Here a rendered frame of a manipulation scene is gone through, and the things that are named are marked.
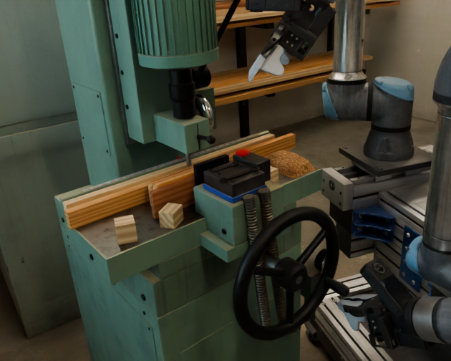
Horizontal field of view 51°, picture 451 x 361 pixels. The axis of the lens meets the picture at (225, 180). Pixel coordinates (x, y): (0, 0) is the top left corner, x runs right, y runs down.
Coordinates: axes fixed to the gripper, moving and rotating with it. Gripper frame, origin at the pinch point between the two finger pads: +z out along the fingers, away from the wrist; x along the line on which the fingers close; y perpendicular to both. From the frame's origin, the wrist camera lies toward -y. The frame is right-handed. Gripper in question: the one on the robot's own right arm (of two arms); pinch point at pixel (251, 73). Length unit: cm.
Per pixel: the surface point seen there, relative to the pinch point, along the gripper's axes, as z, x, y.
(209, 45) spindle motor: -0.4, -3.1, -10.3
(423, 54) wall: -13, 350, 105
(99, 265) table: 40, -30, -3
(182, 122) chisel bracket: 17.5, -2.5, -6.8
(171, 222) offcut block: 29.3, -20.5, 3.9
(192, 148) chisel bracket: 21.0, -3.5, -1.5
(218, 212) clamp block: 22.5, -18.2, 10.6
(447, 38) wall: -33, 336, 108
